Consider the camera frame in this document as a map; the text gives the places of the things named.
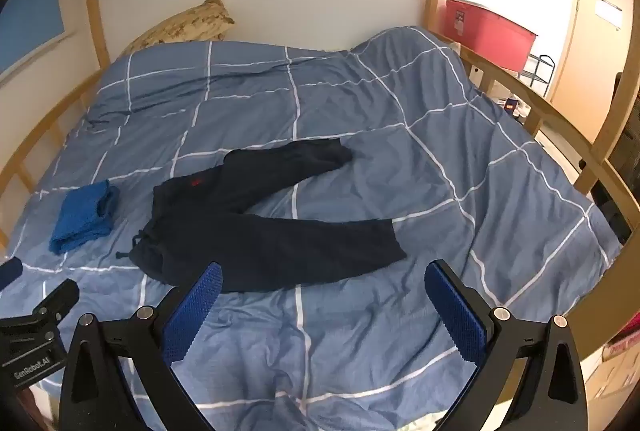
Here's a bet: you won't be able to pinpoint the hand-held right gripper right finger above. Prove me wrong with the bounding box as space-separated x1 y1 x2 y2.
424 259 588 431

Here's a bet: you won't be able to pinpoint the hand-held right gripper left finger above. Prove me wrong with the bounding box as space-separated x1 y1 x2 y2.
59 261 223 431

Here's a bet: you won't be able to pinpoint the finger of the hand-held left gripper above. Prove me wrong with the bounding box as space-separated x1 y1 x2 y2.
0 257 24 289
30 280 81 326

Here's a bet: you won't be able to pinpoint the dark navy pants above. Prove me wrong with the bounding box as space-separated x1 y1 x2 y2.
116 138 407 294

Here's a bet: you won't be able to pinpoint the blue folded cloth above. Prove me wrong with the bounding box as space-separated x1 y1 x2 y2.
49 180 121 255

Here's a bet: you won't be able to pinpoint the cardboard box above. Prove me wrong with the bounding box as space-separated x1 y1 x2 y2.
585 321 640 412

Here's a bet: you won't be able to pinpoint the blue plaid blanket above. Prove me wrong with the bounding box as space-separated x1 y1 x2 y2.
0 26 623 431

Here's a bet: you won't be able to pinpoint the red storage bin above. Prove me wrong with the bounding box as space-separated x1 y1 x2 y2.
442 0 540 74

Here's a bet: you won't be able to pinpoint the tan wooden door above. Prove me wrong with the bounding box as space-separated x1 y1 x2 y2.
550 0 636 122

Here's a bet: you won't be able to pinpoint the beige patterned pillow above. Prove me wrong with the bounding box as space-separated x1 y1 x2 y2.
120 0 236 57

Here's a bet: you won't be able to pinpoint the white paper sheet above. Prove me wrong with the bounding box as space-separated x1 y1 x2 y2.
595 0 623 32

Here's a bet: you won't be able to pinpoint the black wire rack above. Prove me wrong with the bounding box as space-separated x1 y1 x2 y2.
520 54 557 99

